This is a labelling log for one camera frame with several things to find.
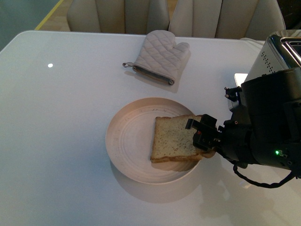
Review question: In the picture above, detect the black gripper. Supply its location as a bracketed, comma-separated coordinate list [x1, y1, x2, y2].
[185, 114, 222, 153]

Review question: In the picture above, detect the slice of bread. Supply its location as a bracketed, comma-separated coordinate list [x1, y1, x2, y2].
[150, 114, 216, 163]

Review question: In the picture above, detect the beige round plate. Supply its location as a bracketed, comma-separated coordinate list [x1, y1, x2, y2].
[105, 97, 199, 185]

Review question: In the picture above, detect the white chrome toaster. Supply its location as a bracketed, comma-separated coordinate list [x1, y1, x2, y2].
[227, 30, 301, 111]

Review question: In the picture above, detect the grey quilted oven mitt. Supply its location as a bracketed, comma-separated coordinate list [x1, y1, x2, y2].
[123, 30, 190, 85]

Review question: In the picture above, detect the right beige chair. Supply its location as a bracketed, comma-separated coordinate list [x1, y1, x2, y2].
[169, 0, 285, 40]

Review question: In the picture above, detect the beige chair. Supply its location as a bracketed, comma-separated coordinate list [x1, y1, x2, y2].
[169, 0, 285, 40]
[67, 0, 170, 34]

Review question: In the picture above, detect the left beige chair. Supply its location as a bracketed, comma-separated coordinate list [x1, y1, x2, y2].
[67, 0, 170, 34]

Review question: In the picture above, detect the black cable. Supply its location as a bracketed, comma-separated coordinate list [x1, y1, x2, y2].
[232, 164, 296, 189]

